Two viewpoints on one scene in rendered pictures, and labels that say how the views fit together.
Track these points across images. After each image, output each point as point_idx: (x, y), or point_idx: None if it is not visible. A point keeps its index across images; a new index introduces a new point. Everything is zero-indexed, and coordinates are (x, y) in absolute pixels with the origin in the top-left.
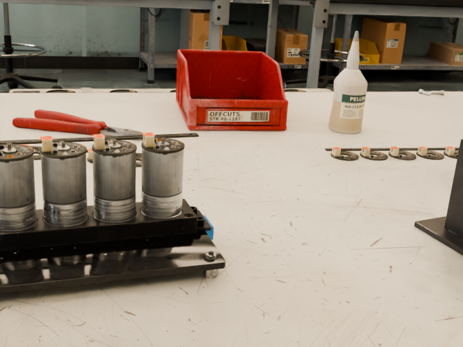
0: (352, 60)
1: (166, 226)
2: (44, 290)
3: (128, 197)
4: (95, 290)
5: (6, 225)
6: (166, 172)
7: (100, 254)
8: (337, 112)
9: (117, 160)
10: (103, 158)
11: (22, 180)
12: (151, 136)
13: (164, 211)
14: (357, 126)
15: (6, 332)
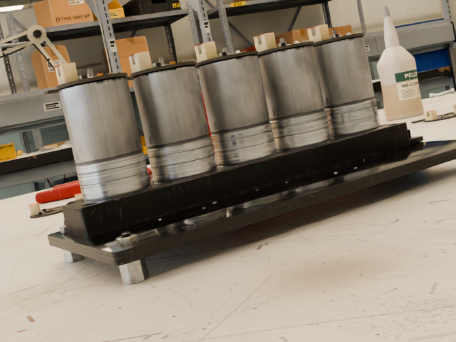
0: (391, 36)
1: (376, 139)
2: (288, 226)
3: (322, 107)
4: (355, 208)
5: (188, 169)
6: (357, 64)
7: (329, 174)
8: (394, 96)
9: (301, 52)
10: (282, 55)
11: (195, 96)
12: (324, 25)
13: (367, 120)
14: (420, 106)
15: (305, 252)
